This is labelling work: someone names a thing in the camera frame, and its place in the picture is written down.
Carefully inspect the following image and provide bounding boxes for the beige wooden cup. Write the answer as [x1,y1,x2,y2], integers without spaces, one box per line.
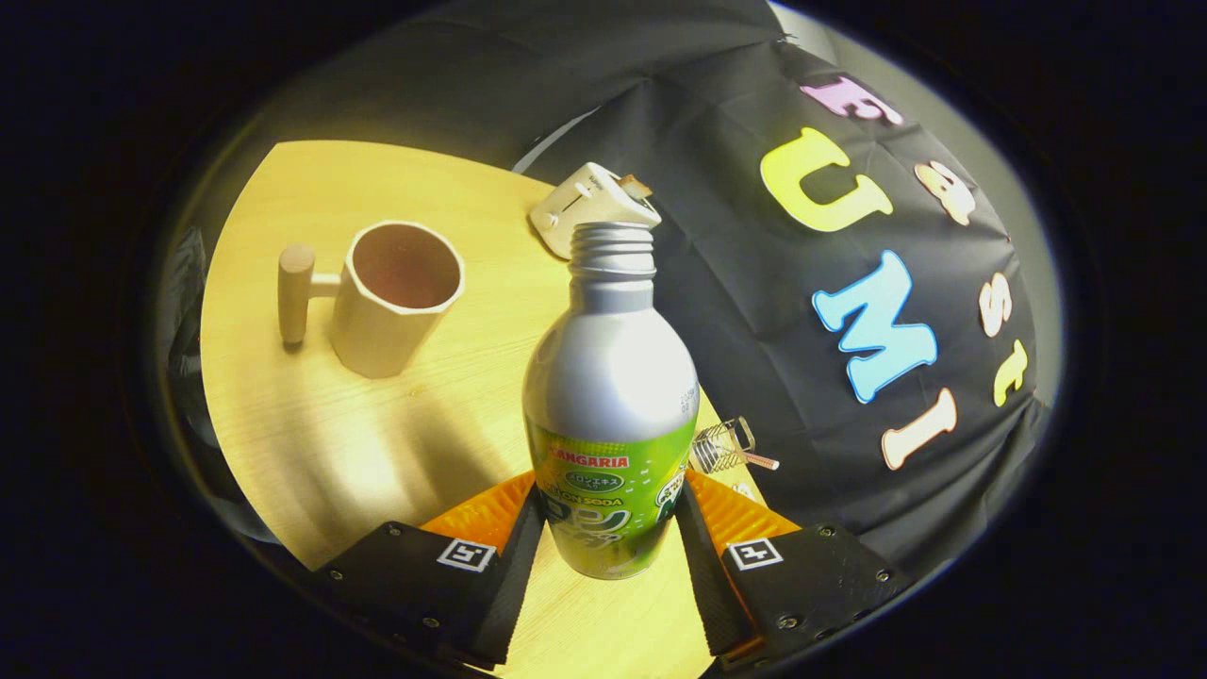
[277,220,466,380]

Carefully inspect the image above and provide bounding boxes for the metal wire rack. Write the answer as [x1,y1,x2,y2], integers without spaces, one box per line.
[688,416,782,475]

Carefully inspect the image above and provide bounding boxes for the white toaster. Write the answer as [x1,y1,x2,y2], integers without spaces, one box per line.
[529,162,662,260]

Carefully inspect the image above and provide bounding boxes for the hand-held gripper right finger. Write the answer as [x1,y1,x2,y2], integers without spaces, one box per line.
[673,469,913,672]

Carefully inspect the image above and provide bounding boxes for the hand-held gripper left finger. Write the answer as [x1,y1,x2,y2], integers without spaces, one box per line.
[314,471,548,669]

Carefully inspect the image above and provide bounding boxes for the silver green juice bottle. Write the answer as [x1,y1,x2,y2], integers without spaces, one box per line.
[521,222,701,581]

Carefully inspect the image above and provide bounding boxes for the wooden table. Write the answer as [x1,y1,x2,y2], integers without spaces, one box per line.
[198,140,769,679]

